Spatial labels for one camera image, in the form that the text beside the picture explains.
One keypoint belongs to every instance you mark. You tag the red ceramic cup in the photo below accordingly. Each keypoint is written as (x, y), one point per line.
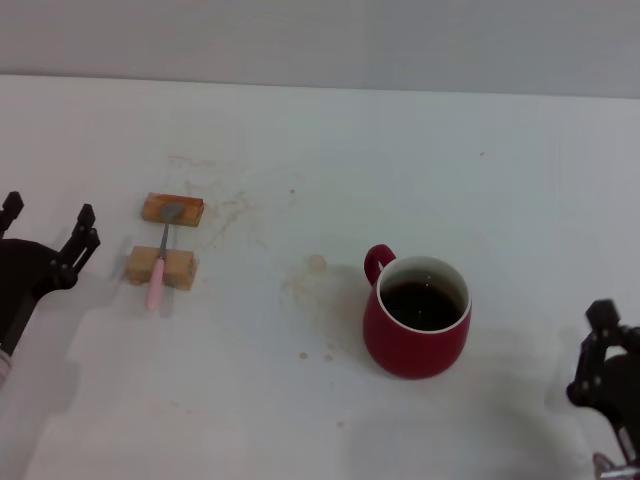
(415, 352)

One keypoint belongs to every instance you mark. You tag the orange stained wooden block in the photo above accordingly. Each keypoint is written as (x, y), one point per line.
(190, 212)

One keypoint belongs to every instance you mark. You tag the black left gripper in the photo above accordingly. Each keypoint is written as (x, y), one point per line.
(22, 275)

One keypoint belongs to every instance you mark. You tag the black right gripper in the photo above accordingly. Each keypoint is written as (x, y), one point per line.
(622, 395)

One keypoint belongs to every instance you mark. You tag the pale notched wooden block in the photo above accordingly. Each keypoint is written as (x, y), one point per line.
(177, 267)

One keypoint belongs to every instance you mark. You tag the dark coffee liquid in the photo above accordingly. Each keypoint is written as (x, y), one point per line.
(422, 305)

